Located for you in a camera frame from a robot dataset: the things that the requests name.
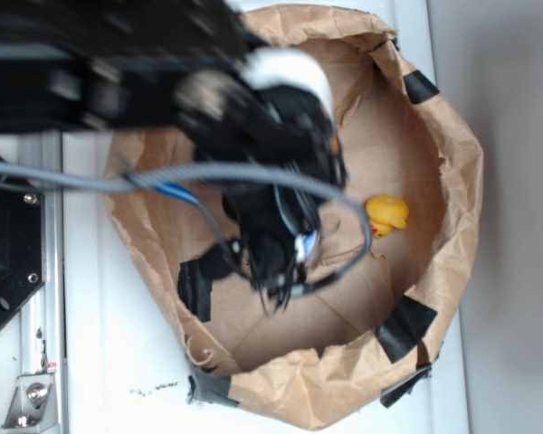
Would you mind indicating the metal corner bracket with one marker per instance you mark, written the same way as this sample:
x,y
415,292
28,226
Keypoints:
x,y
33,408

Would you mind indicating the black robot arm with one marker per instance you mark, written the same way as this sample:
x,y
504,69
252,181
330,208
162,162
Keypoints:
x,y
115,65

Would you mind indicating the yellow rubber duck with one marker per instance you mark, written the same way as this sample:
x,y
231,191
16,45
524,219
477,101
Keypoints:
x,y
386,213

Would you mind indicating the brown paper bag bin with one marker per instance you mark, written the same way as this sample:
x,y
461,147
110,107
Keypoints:
x,y
331,353

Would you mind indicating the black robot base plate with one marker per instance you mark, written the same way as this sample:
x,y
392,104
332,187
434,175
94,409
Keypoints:
x,y
21,245

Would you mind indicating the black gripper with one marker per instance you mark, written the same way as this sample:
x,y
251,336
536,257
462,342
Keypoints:
x,y
281,126

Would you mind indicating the aluminium extrusion rail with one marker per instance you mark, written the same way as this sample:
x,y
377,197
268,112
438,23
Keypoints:
x,y
42,319

